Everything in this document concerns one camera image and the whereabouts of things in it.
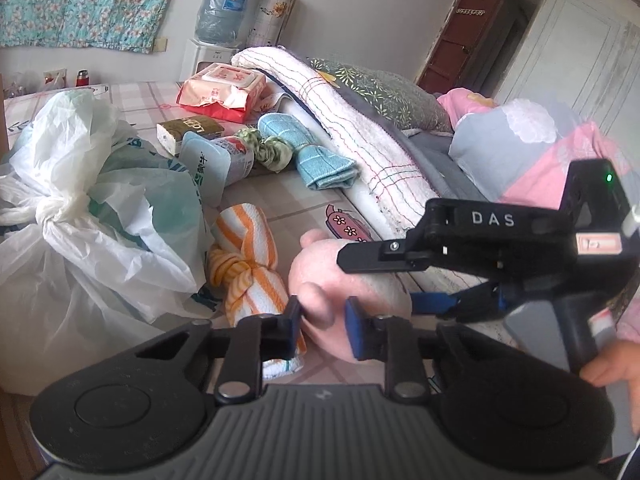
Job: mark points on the white water dispenser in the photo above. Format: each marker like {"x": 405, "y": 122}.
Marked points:
{"x": 197, "y": 55}

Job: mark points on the pink patchwork bedding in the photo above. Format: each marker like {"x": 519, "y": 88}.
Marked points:
{"x": 519, "y": 152}

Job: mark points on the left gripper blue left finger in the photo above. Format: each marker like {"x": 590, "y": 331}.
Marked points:
{"x": 243, "y": 349}

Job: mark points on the red wet wipes pack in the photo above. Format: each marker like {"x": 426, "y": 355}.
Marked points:
{"x": 222, "y": 91}

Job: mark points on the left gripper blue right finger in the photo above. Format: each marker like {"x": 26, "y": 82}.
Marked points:
{"x": 392, "y": 341}

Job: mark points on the dark red wooden door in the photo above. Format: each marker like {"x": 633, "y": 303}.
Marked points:
{"x": 464, "y": 30}

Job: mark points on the orange striped towel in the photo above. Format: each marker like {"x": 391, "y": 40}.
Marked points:
{"x": 243, "y": 261}

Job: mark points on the blue water jug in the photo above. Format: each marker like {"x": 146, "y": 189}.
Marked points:
{"x": 219, "y": 22}

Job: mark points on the teal floral wall cloth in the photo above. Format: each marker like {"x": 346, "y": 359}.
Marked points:
{"x": 121, "y": 25}

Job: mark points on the white plastic bag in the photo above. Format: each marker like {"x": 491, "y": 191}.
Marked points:
{"x": 102, "y": 247}

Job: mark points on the rolled floral mat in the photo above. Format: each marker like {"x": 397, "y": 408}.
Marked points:
{"x": 270, "y": 20}

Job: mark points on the person right hand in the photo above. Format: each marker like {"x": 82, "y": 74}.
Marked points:
{"x": 618, "y": 361}

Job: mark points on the light blue towel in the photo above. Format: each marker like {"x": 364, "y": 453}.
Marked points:
{"x": 319, "y": 167}

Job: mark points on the grey star blanket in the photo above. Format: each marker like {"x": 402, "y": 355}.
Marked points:
{"x": 427, "y": 150}

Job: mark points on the red thermos bottle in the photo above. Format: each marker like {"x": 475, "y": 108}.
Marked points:
{"x": 82, "y": 79}

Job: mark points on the pink round plush toy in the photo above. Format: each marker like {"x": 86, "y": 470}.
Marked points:
{"x": 322, "y": 289}

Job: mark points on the gold tissue pack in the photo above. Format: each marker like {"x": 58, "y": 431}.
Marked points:
{"x": 172, "y": 133}

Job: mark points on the clear plastic bag clutter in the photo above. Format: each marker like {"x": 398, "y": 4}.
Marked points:
{"x": 23, "y": 84}

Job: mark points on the white checked quilt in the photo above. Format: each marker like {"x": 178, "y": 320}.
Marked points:
{"x": 390, "y": 193}

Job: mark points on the green leaf pattern pillow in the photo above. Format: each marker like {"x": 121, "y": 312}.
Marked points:
{"x": 397, "y": 99}

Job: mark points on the green floral scrunchie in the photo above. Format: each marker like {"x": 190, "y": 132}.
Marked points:
{"x": 270, "y": 151}

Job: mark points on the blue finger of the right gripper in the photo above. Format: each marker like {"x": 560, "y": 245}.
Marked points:
{"x": 450, "y": 304}

